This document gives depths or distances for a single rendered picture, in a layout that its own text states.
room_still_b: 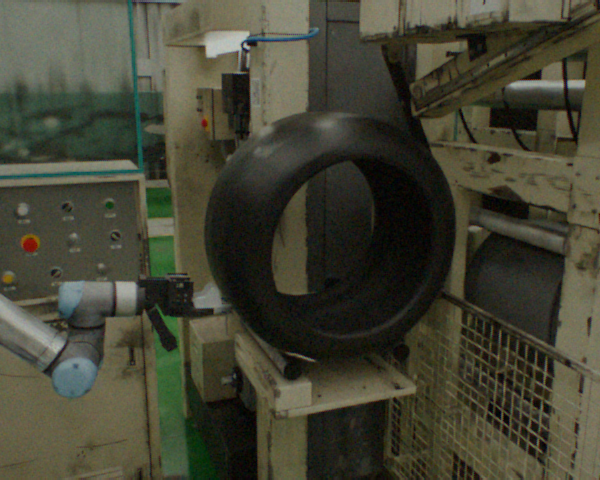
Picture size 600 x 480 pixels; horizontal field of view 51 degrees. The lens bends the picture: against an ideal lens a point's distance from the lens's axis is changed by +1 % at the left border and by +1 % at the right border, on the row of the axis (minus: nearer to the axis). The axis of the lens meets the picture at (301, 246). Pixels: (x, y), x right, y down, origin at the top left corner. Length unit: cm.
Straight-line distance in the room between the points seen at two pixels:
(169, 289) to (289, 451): 82
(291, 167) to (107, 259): 92
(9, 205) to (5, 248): 13
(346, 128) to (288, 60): 41
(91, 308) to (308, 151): 55
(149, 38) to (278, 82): 898
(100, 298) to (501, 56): 98
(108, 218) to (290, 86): 71
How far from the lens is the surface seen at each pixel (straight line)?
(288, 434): 198
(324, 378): 163
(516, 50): 143
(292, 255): 176
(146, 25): 1063
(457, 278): 198
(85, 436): 221
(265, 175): 129
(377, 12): 167
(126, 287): 137
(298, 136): 132
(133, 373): 213
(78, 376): 125
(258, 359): 160
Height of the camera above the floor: 153
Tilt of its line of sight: 15 degrees down
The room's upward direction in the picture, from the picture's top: straight up
